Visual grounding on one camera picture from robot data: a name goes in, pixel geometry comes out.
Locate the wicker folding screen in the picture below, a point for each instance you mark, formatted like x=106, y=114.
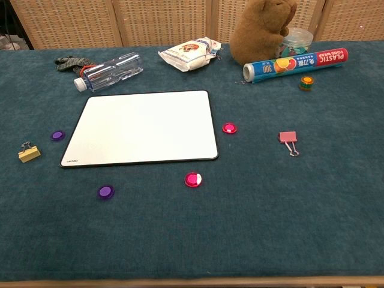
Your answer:
x=75, y=21

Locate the pink binder clip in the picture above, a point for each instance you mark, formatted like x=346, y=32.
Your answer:
x=288, y=137

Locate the white food bag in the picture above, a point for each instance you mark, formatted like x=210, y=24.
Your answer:
x=187, y=55

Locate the yellow binder clip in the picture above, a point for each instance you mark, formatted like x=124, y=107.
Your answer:
x=29, y=154

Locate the teal table cloth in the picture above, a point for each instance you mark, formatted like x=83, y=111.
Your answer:
x=270, y=210

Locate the brown plush toy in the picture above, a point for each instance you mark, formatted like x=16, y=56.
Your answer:
x=258, y=33

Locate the grey knit glove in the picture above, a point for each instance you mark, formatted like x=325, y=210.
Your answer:
x=70, y=63

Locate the clear plastic jar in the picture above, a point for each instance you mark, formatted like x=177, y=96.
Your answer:
x=298, y=42

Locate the clear plastic bottle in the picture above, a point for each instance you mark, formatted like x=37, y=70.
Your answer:
x=111, y=70

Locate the purple round magnet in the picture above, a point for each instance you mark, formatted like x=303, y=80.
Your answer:
x=105, y=192
x=57, y=135

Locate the white board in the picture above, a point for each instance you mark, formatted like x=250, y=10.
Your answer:
x=141, y=129

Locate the pink round magnet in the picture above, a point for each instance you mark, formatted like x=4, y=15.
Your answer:
x=193, y=179
x=229, y=128

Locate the blue plastic wrap roll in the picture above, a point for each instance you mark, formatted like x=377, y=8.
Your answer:
x=294, y=64

